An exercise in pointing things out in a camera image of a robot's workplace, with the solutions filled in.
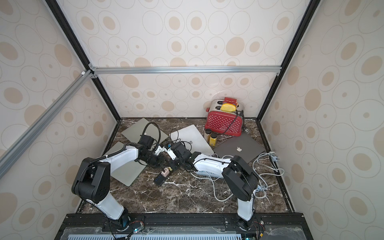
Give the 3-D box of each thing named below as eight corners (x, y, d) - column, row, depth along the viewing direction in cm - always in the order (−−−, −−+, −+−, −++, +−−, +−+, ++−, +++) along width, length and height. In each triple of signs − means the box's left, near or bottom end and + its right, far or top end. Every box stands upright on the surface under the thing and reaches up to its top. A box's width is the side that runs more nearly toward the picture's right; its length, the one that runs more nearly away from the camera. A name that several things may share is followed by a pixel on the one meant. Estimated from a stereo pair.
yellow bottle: (208, 144, 105) (209, 136, 99) (212, 138, 109) (213, 131, 102) (214, 146, 104) (216, 139, 97) (218, 141, 107) (219, 133, 100)
